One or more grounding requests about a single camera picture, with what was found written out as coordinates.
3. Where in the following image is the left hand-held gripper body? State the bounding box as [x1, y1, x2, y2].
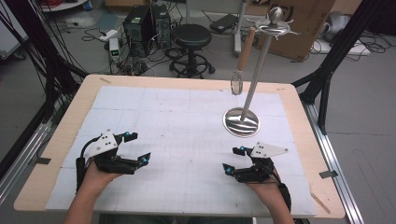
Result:
[83, 128, 140, 175]

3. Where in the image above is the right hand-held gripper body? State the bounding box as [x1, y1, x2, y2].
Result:
[233, 141, 290, 184]

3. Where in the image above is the metal hook stand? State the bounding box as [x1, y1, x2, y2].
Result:
[222, 7, 299, 139]

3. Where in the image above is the mesh strainer with wooden handle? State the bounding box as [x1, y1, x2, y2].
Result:
[230, 26, 257, 97]

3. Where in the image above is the person's right hand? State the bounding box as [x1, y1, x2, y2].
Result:
[245, 179, 284, 207]

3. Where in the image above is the person's left hand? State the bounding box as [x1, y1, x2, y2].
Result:
[79, 161, 123, 196]

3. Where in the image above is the white gridded mat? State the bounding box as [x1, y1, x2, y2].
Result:
[45, 85, 318, 218]

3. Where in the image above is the thin wooden stick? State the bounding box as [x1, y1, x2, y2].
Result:
[310, 191, 332, 216]

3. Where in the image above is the small white device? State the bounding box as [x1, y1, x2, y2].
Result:
[108, 37, 121, 63]

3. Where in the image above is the white power strip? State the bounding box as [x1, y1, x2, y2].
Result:
[98, 29, 120, 42]

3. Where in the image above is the large black computer tower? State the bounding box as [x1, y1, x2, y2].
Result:
[122, 5, 156, 59]

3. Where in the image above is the slim black computer tower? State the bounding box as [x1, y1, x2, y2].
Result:
[150, 3, 173, 49]

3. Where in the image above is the black round stool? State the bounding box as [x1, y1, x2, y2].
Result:
[167, 23, 217, 79]

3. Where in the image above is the flat black device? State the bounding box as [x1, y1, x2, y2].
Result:
[208, 13, 239, 34]

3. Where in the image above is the brown cardboard box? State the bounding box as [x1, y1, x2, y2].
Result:
[256, 0, 336, 63]

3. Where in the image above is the grey rounded object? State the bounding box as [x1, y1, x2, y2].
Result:
[319, 10, 352, 44]

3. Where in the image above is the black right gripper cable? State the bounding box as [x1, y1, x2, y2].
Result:
[270, 164, 293, 214]

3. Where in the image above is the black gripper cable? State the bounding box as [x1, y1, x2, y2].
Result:
[270, 164, 293, 214]
[75, 134, 105, 194]

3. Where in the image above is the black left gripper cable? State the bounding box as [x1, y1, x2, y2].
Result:
[75, 134, 105, 194]

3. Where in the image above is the aluminium rail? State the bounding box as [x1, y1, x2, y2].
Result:
[0, 120, 54, 204]
[301, 101, 366, 224]

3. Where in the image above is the black metal frame with cables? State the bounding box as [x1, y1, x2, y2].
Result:
[0, 0, 90, 125]

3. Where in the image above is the white metal post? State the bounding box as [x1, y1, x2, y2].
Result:
[233, 0, 249, 59]

